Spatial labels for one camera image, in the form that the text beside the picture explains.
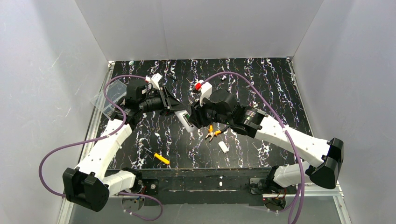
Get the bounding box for orange handled pliers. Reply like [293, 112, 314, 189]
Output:
[205, 125, 230, 141]

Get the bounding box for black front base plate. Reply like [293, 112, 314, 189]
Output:
[136, 168, 297, 206]

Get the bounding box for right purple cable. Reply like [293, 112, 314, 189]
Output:
[202, 71, 306, 224]

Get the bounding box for purple cable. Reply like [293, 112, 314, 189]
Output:
[38, 75, 163, 222]
[202, 71, 306, 224]

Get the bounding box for yellow handled screwdriver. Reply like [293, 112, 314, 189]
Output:
[145, 149, 170, 165]

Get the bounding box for white remote control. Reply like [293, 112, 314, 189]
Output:
[174, 110, 198, 133]

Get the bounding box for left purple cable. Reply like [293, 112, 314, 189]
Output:
[38, 75, 163, 222]

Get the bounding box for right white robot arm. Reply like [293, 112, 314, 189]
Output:
[188, 89, 344, 189]

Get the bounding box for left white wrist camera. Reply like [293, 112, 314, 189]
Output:
[145, 73, 163, 90]

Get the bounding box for white battery cover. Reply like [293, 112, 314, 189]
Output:
[218, 141, 229, 154]

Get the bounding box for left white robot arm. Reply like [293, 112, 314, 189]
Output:
[63, 79, 196, 211]

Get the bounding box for clear plastic screw box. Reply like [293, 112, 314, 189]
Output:
[90, 80, 127, 119]

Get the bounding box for aluminium frame rail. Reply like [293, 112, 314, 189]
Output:
[262, 183, 352, 224]

